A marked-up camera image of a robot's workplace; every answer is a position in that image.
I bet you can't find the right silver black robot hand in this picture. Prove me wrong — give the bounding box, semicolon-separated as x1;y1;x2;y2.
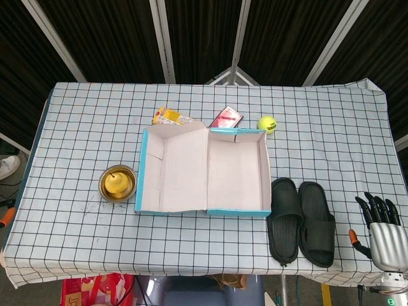
348;191;408;272

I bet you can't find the black rubber slipper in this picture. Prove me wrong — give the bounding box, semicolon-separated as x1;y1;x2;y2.
266;177;304;267
298;180;337;268

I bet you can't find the light blue shoe box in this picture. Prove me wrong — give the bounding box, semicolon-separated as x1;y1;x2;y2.
134;120;273;219

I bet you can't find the red and white packet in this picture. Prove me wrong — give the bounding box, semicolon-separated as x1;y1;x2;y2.
208;105;245;129

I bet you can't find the red printed snack bag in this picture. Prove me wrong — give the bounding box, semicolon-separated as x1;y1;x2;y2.
61;272;136;306

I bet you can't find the white black checkered tablecloth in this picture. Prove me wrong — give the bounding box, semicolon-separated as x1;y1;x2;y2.
0;81;408;289

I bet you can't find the metal table leg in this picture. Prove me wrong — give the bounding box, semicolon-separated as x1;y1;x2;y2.
279;275;288;306

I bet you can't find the brown paper bag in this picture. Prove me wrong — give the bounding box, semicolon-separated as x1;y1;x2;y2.
212;273;248;291

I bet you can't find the yellow-green tennis ball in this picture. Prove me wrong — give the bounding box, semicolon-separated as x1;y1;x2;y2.
257;115;277;135

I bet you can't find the yellow snack packet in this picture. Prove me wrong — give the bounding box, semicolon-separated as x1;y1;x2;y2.
150;106;195;126

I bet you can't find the yellow pear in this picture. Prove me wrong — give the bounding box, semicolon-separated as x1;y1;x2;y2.
105;171;130;194

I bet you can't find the steel bowl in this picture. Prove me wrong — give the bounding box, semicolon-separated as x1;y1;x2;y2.
98;164;138;202

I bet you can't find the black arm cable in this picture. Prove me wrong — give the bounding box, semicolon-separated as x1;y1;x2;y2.
356;284;388;295

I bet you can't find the white triangular frame foot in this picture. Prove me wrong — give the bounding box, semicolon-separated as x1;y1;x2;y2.
203;66;261;86

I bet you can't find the orange handled tool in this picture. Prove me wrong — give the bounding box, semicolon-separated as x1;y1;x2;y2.
0;207;16;228

